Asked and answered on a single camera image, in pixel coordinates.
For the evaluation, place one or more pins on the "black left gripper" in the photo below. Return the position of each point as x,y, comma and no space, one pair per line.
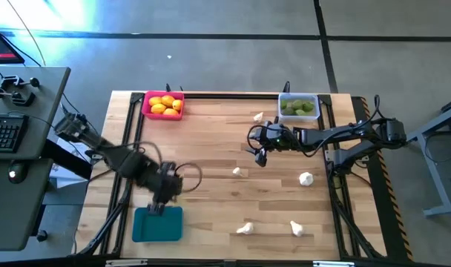
166,189

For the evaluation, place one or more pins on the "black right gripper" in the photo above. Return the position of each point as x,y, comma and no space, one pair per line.
281,142

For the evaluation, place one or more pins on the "white garlic bulb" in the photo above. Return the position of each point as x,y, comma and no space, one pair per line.
306,179
258,117
236,171
297,230
247,228

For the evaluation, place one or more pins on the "yellow lemon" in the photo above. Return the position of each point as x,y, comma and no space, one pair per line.
170,111
155,100
168,100
177,105
158,108

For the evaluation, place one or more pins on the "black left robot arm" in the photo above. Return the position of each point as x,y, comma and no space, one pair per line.
121,161

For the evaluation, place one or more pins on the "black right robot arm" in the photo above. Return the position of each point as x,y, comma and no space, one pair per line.
333,132

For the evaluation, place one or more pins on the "teal plastic basket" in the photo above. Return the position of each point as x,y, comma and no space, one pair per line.
162,228

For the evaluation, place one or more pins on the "clear plastic bin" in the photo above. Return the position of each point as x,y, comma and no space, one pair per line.
299,119

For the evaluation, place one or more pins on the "pink plastic basket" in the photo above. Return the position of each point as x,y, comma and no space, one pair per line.
162,117

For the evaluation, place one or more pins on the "white papers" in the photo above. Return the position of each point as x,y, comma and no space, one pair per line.
64,176

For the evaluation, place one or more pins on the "black knob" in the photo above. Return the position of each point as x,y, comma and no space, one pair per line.
42,235

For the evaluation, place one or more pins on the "black computer mouse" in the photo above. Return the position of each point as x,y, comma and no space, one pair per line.
18,172

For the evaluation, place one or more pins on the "dark grey side desk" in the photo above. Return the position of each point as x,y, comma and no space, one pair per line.
43,111
10,215

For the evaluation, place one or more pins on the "yellow black hazard strip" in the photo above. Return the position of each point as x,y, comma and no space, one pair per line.
399,222

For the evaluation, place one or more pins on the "black keyboard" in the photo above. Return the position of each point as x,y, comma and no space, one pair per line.
4,133

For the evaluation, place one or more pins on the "black desk clamp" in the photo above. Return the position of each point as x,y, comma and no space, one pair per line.
21,99
10,79

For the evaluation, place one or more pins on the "workbench with grey legs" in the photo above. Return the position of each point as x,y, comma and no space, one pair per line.
434,174

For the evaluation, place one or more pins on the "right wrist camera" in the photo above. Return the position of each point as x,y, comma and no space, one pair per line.
272,130

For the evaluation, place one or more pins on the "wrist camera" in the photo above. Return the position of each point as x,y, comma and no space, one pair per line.
168,168
272,130

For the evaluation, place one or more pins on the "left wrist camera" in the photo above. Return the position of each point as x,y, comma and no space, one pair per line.
168,168

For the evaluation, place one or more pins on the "silver metal bracket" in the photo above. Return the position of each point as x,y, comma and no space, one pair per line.
333,264
125,263

